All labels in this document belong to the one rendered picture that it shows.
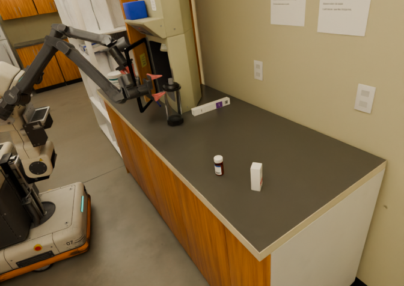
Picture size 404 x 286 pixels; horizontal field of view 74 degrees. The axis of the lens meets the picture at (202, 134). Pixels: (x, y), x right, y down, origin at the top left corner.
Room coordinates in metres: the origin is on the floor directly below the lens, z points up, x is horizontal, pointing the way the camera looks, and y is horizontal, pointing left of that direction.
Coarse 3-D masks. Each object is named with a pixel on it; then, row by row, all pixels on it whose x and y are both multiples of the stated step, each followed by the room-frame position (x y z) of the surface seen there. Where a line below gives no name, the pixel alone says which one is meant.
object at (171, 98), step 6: (168, 96) 1.41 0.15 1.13; (174, 96) 1.41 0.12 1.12; (168, 102) 1.42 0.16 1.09; (174, 102) 1.41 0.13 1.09; (180, 102) 1.44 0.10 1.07; (168, 108) 1.42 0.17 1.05; (174, 108) 1.41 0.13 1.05; (180, 108) 1.43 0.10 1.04; (168, 114) 1.42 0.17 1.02; (174, 114) 1.41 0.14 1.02; (180, 114) 1.43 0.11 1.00; (174, 120) 1.41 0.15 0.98
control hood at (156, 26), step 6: (144, 18) 1.70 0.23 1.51; (150, 18) 1.65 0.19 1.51; (156, 18) 1.61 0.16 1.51; (132, 24) 1.71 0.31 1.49; (138, 24) 1.60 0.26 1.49; (144, 24) 1.52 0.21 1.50; (150, 24) 1.53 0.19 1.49; (156, 24) 1.54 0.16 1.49; (162, 24) 1.56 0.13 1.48; (150, 30) 1.55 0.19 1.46; (156, 30) 1.54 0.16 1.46; (162, 30) 1.56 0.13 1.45; (156, 36) 1.60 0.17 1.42; (162, 36) 1.55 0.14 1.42
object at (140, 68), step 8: (136, 48) 1.68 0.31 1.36; (144, 48) 1.78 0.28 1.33; (136, 56) 1.65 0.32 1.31; (144, 56) 1.76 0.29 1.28; (128, 64) 1.54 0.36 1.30; (136, 64) 1.63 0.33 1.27; (144, 64) 1.73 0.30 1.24; (136, 72) 1.61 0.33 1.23; (144, 72) 1.71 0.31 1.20; (152, 80) 1.79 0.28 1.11; (144, 96) 1.63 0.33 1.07; (144, 104) 1.60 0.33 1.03
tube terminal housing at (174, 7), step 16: (144, 0) 1.75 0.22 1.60; (160, 0) 1.57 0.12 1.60; (176, 0) 1.61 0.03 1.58; (160, 16) 1.60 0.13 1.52; (176, 16) 1.60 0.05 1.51; (176, 32) 1.60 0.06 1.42; (192, 32) 1.80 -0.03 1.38; (176, 48) 1.59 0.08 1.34; (192, 48) 1.75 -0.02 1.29; (176, 64) 1.58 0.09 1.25; (192, 64) 1.70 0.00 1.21; (176, 80) 1.57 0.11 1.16; (192, 80) 1.65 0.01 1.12; (192, 96) 1.62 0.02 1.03
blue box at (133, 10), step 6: (126, 6) 1.72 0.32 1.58; (132, 6) 1.70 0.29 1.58; (138, 6) 1.72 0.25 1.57; (144, 6) 1.73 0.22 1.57; (126, 12) 1.74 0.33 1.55; (132, 12) 1.70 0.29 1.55; (138, 12) 1.71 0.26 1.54; (144, 12) 1.73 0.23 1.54; (126, 18) 1.77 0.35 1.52; (132, 18) 1.69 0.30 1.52; (138, 18) 1.71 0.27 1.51
